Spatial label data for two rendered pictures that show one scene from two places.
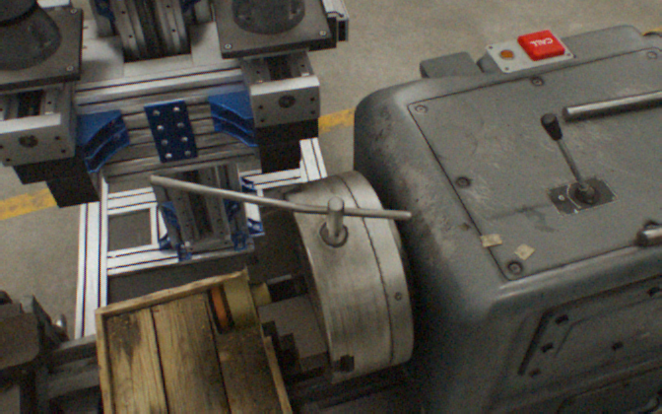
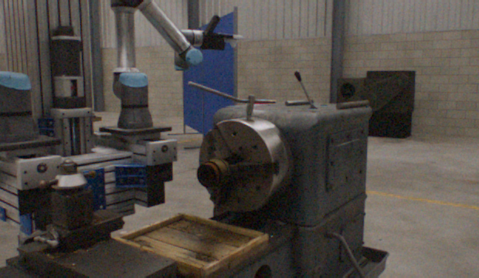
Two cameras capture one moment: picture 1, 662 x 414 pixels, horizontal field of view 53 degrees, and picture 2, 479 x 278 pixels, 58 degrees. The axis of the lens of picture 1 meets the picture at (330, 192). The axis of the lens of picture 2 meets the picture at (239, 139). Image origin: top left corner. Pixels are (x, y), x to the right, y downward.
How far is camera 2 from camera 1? 1.21 m
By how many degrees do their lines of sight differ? 52
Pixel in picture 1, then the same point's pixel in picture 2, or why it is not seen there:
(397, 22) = not seen: hidden behind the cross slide
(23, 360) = (117, 217)
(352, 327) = (274, 145)
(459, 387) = (315, 178)
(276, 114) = (160, 157)
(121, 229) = not seen: outside the picture
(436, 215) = (276, 113)
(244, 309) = (222, 164)
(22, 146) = (37, 172)
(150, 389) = (174, 249)
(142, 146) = not seen: hidden behind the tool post
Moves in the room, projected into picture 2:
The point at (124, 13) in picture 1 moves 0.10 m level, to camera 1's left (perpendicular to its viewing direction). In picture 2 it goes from (66, 128) to (39, 130)
